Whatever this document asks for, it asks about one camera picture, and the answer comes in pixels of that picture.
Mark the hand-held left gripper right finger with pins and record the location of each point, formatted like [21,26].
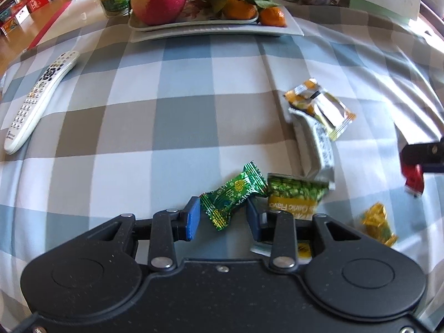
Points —
[253,222]

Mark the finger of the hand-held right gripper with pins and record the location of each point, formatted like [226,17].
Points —
[433,168]
[423,152]

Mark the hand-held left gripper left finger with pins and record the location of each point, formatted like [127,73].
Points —
[192,220]

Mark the red snack packet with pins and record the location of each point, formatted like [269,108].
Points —
[414,180]

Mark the green candy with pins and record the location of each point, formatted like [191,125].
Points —
[232,194]

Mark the green pea snack packet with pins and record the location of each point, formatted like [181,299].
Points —
[295,190]

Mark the gold candy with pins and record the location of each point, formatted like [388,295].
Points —
[378,223]

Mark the white long snack packet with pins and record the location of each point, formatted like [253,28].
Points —
[317,149]

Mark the silver orange snack packet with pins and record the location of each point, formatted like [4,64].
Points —
[334,111]

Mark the checked tablecloth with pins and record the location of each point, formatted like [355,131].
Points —
[138,111]

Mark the white rectangular plate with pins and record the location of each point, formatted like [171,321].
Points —
[284,29]

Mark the patterned shallow plate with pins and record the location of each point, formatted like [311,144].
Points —
[194,25]

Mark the white remote control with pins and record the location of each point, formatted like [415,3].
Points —
[38,100]

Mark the white mat red border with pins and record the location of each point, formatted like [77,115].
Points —
[79,10]

